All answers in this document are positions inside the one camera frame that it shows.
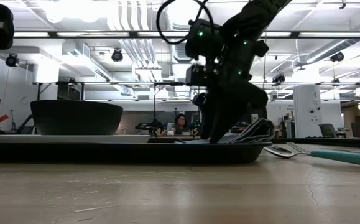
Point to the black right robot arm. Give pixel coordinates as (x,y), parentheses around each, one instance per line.
(254,15)

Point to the grey office chair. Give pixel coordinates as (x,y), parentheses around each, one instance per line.
(327,130)

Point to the white round plate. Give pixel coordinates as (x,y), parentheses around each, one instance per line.
(74,139)

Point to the black bowl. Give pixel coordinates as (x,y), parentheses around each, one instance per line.
(74,118)

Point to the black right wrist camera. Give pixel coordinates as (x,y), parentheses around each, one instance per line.
(204,40)

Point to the black plastic tray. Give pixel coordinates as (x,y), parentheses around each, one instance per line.
(120,154)

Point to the black background robot arm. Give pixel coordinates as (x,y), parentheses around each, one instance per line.
(150,127)

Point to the black aluminium table frame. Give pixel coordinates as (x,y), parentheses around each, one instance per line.
(322,142)

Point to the black background rig frame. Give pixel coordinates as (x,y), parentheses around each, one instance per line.
(176,83)

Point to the grey cloth napkin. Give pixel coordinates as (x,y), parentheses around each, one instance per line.
(257,130)

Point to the white pillar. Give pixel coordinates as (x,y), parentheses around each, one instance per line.
(307,118)

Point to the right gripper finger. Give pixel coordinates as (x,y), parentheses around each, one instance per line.
(226,124)
(207,115)

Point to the black overhead crossbar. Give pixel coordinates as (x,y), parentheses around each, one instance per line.
(133,34)

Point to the black ceiling camera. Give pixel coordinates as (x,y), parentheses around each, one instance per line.
(117,55)
(278,78)
(12,60)
(337,57)

